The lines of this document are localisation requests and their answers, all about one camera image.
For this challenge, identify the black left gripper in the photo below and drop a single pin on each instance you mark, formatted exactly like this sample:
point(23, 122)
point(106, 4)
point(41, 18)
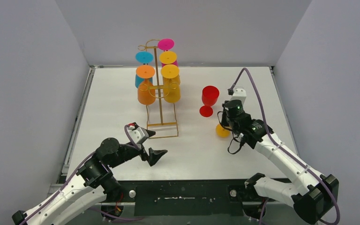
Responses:
point(147, 154)

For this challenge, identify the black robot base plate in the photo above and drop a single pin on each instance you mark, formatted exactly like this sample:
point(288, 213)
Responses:
point(185, 198)

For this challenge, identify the gold wire glass rack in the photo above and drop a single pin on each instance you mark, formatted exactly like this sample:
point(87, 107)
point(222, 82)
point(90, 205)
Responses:
point(161, 115)

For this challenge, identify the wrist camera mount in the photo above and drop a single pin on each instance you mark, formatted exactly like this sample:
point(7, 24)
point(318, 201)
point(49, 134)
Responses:
point(137, 133)
point(238, 93)

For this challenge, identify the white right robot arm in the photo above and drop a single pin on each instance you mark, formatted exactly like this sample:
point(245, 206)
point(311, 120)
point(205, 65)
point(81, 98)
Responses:
point(309, 192)

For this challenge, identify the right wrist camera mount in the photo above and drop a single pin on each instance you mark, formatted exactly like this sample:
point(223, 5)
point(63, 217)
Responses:
point(238, 93)

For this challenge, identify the blue wine glass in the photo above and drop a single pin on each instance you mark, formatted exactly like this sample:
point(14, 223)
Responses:
point(144, 58)

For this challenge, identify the red wine glass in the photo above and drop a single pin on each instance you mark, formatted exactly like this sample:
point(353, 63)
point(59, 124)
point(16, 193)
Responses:
point(210, 96)

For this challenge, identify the yellow wine glass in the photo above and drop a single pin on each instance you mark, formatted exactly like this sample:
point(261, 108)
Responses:
point(171, 80)
point(222, 132)
point(168, 57)

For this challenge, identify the magenta wine glass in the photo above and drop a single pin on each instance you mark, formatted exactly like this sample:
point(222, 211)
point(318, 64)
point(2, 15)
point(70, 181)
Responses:
point(166, 44)

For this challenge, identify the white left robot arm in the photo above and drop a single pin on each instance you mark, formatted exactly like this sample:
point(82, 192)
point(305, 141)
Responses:
point(92, 181)

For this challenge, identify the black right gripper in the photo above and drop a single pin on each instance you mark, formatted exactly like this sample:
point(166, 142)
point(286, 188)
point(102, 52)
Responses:
point(225, 121)

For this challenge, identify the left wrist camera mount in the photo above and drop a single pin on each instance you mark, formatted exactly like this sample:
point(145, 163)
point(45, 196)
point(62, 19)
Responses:
point(137, 133)

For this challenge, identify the orange wine glass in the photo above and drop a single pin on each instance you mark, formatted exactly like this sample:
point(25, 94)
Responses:
point(146, 96)

